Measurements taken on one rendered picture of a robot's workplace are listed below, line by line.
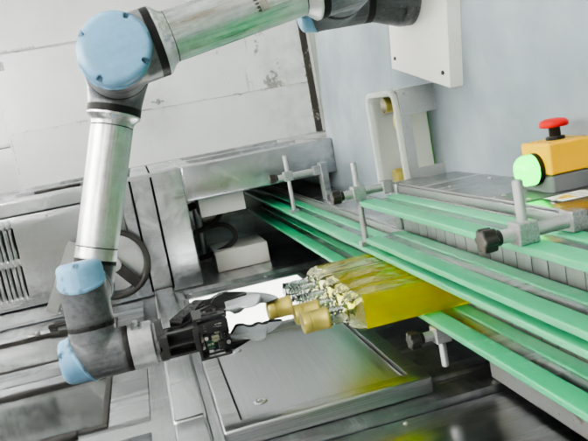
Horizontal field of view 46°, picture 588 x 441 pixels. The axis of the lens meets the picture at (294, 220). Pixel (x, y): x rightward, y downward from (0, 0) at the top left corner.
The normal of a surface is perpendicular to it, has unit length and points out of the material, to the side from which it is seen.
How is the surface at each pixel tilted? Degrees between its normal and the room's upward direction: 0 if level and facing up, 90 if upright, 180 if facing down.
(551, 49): 0
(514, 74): 0
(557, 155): 90
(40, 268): 90
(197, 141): 90
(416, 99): 90
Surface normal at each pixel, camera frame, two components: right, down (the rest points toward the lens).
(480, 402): -0.18, -0.97
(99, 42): 0.07, 0.04
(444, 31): -0.96, 0.21
